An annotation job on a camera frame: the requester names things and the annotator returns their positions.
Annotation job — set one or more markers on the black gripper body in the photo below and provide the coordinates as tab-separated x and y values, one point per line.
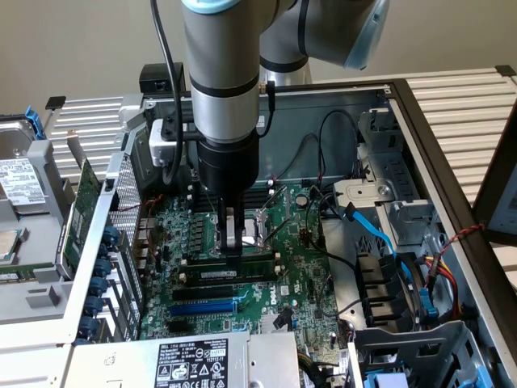
228	165

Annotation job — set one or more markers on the green RAM stick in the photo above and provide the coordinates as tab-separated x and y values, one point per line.
258	270
10	277

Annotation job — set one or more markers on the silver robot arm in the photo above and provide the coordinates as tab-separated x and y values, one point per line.
224	48

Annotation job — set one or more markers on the CPU socket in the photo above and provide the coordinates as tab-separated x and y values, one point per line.
252	238

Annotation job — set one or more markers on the long black expansion slot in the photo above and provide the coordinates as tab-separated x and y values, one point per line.
202	293

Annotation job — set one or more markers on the thin metal locking lever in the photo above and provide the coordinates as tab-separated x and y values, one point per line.
278	232

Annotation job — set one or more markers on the blue expansion slot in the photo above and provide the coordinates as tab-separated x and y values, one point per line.
202	310

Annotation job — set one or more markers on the metal socket cover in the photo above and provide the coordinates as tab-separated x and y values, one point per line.
278	202

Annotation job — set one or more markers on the green motherboard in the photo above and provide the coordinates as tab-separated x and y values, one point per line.
299	250

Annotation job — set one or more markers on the silver chipset heat sink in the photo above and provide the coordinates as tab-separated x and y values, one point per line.
268	323

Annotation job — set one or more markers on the round coin battery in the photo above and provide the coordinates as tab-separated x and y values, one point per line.
301	199

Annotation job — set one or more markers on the short black expansion slot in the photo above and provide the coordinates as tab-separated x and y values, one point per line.
179	327

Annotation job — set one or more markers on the open PC case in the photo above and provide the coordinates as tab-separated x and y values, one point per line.
315	113

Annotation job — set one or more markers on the grey power supply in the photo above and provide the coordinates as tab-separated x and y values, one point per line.
262	363

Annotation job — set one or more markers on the black box with port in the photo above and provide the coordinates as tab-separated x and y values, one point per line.
153	78

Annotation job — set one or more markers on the blue card retention clip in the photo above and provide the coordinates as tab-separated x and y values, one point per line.
112	237
88	326
104	268
93	306
99	286

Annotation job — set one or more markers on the green graphics card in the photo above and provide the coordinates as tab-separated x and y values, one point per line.
82	190

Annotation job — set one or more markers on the black fan shroud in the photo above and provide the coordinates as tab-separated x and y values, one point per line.
379	283

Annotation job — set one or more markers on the metal disk bay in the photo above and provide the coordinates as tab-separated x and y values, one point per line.
404	174

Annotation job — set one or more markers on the small black clip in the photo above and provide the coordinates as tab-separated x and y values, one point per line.
55	102

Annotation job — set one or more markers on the blue plastic block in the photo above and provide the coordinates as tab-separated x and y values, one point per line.
385	380

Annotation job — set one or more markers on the blue plastic latch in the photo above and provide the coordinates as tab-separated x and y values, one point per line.
429	305

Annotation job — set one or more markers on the grey metal drive cage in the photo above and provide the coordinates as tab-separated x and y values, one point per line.
424	343

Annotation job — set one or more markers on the silver hard disk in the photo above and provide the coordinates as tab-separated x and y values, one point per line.
16	178

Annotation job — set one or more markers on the silver CPU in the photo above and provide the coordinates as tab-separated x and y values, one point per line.
10	244

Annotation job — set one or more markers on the black corner cap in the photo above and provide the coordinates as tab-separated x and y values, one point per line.
505	70

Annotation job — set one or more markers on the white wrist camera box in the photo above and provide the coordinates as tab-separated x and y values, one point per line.
159	141

